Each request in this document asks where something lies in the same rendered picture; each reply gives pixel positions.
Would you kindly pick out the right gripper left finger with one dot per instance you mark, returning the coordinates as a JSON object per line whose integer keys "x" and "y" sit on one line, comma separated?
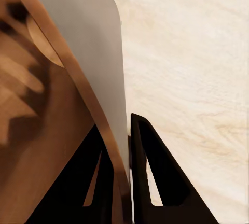
{"x": 63, "y": 203}

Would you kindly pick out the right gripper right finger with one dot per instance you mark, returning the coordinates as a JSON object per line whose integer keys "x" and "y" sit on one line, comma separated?
{"x": 181, "y": 202}

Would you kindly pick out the trash can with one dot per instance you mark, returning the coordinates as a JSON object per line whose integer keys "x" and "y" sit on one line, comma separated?
{"x": 61, "y": 72}

